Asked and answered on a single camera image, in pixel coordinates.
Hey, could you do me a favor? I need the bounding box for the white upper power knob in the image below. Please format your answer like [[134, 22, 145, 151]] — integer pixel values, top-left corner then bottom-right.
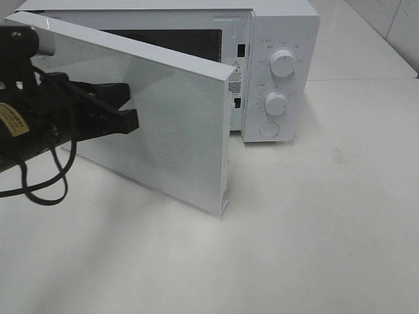
[[268, 47, 297, 78]]

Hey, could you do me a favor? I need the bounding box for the round white door button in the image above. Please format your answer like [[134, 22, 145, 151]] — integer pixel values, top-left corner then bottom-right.
[[260, 122, 280, 138]]

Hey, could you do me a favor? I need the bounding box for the white lower timer knob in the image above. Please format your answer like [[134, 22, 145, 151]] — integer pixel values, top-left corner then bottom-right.
[[264, 92, 288, 116]]

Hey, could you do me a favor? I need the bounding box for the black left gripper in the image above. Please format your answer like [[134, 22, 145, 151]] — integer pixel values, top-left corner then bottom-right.
[[1, 73, 139, 164]]

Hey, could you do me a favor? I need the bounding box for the white microwave door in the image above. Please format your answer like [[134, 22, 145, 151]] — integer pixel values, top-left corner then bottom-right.
[[5, 11, 233, 215]]

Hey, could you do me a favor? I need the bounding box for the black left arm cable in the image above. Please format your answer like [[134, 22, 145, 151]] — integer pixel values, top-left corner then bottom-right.
[[0, 65, 79, 206]]

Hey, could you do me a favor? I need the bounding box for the white microwave oven body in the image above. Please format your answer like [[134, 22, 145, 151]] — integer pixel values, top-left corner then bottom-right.
[[8, 1, 320, 143]]

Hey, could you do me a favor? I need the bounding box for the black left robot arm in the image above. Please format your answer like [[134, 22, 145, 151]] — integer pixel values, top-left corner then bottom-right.
[[1, 26, 139, 171]]

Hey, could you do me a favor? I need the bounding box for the white warning label sticker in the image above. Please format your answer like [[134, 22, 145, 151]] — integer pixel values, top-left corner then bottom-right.
[[228, 60, 242, 96]]

